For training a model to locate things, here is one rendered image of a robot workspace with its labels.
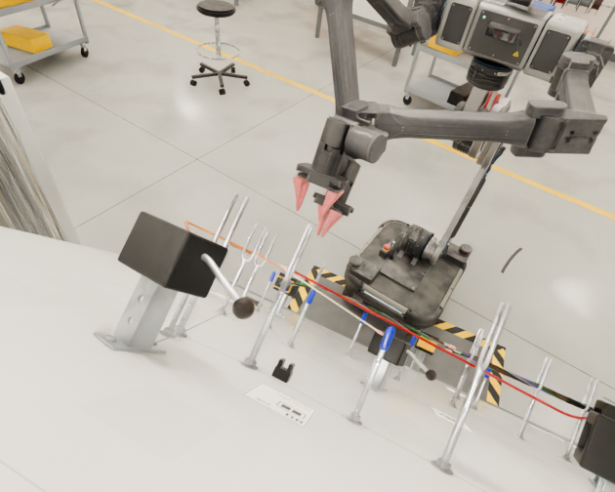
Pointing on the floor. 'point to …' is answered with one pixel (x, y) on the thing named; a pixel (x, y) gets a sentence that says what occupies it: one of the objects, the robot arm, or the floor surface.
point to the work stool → (217, 42)
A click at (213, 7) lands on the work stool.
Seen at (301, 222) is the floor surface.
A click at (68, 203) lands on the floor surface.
